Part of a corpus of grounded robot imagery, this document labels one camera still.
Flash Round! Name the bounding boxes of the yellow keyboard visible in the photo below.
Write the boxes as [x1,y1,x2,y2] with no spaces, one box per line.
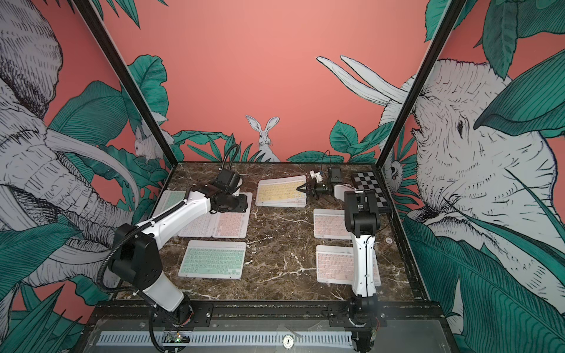
[256,176,307,202]

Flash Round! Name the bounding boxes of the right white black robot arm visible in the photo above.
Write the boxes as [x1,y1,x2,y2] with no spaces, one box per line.
[297,179,380,327]

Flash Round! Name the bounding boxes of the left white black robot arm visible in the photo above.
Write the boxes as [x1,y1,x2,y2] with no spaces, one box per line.
[96,184,249,327]

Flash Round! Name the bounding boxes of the left white keyboard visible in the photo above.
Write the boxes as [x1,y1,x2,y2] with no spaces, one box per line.
[178,213,221,238]

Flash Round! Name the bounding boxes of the black white checkerboard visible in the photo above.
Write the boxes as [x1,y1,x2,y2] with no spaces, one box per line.
[352,171,391,213]

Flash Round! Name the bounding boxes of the near green keyboard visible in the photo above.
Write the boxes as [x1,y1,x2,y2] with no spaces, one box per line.
[178,240,247,279]

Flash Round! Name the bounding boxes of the green keyboard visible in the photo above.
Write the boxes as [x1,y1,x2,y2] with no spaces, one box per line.
[152,191,186,218]
[178,240,247,279]

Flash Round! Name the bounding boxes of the far left green keyboard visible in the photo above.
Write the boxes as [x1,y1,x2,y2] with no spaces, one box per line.
[152,191,186,218]

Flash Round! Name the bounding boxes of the round silver lock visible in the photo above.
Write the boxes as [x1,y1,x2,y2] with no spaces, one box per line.
[282,335,294,349]

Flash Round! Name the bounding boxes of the small electronics board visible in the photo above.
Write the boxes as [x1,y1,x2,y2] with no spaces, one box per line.
[163,332,191,345]

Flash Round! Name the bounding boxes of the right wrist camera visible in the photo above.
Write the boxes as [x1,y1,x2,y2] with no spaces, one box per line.
[328,167,343,184]

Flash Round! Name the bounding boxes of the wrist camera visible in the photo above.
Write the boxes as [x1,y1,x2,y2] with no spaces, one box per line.
[213,169,241,194]
[328,167,343,184]

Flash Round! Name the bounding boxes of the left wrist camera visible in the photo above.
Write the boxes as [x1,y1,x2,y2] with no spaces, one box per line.
[213,169,241,194]

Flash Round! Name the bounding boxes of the black front mounting rail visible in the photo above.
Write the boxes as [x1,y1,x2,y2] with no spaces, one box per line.
[87,300,446,329]

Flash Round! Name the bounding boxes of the white slotted cable duct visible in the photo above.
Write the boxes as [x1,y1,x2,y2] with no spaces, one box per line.
[96,331,353,348]

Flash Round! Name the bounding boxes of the right black frame post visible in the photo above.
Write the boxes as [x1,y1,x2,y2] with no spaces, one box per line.
[376,0,466,170]

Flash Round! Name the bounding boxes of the black frame post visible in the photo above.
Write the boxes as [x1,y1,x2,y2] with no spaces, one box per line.
[376,0,466,170]
[73,0,178,169]

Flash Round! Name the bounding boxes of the left black frame post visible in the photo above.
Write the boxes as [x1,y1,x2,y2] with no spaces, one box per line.
[73,0,178,169]

